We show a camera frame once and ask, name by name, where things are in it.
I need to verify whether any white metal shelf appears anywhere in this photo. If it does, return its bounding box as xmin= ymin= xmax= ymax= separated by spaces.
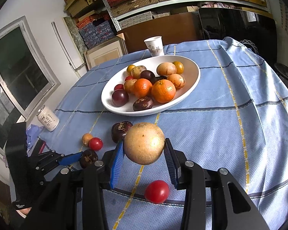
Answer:
xmin=102 ymin=0 xmax=271 ymax=31

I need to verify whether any small red tomato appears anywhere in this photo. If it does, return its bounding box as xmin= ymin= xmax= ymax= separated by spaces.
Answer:
xmin=114 ymin=84 xmax=124 ymax=91

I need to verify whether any framed picture panel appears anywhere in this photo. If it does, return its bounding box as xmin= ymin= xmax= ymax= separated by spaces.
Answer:
xmin=84 ymin=33 xmax=128 ymax=71

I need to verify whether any red-cased smartphone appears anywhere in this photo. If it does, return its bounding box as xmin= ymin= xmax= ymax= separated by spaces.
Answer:
xmin=34 ymin=139 xmax=46 ymax=155

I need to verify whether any large orange mandarin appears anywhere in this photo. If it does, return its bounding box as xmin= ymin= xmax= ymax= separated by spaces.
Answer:
xmin=151 ymin=80 xmax=176 ymax=103

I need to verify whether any dark brown mangosteen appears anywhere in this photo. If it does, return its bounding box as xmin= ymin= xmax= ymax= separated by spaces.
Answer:
xmin=132 ymin=97 xmax=154 ymax=111

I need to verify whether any round tan pear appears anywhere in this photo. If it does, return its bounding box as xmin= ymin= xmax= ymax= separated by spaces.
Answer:
xmin=156 ymin=62 xmax=177 ymax=76

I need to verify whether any purple cloth pile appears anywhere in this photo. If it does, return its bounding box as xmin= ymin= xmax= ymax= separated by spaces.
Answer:
xmin=26 ymin=124 xmax=43 ymax=150

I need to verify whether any pale tan pear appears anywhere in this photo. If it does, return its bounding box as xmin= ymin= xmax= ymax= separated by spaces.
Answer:
xmin=123 ymin=79 xmax=137 ymax=94

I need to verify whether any white paper cup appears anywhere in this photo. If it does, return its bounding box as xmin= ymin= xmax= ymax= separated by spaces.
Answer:
xmin=144 ymin=36 xmax=164 ymax=57

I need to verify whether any red cherry tomato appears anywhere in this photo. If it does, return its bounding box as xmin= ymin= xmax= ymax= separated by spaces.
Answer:
xmin=125 ymin=76 xmax=134 ymax=81

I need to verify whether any streaked orange tomato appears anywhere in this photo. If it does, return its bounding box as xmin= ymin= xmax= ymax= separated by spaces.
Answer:
xmin=167 ymin=74 xmax=185 ymax=89

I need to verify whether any window with white frame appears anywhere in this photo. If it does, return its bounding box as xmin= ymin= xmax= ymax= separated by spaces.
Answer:
xmin=0 ymin=16 xmax=61 ymax=150

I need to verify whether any wooden chair back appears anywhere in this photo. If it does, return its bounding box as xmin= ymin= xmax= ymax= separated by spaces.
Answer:
xmin=118 ymin=12 xmax=204 ymax=53

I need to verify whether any black stool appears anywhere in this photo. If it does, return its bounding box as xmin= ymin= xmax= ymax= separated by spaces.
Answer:
xmin=274 ymin=63 xmax=288 ymax=81

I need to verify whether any large tan pear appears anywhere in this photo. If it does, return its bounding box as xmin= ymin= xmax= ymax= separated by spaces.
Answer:
xmin=124 ymin=122 xmax=165 ymax=165

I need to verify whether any small tan round fruit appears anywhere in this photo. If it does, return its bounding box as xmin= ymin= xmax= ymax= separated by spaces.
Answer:
xmin=82 ymin=133 xmax=93 ymax=147

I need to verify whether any tan speckled pear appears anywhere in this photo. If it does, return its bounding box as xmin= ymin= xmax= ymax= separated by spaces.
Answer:
xmin=131 ymin=65 xmax=147 ymax=80

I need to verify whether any blue checked tablecloth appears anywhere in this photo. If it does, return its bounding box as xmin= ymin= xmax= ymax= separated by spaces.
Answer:
xmin=40 ymin=37 xmax=288 ymax=229

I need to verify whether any small yellow-orange fruit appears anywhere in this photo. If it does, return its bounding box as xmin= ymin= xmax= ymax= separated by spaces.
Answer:
xmin=173 ymin=61 xmax=184 ymax=74

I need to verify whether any white drink can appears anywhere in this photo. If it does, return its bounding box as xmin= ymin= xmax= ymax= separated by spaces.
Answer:
xmin=36 ymin=105 xmax=60 ymax=132

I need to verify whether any person's left hand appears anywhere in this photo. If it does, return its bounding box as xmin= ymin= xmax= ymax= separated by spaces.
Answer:
xmin=17 ymin=207 xmax=31 ymax=218

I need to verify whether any dark red plum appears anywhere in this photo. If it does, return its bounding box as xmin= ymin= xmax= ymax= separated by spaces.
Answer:
xmin=111 ymin=89 xmax=129 ymax=107
xmin=140 ymin=70 xmax=155 ymax=81

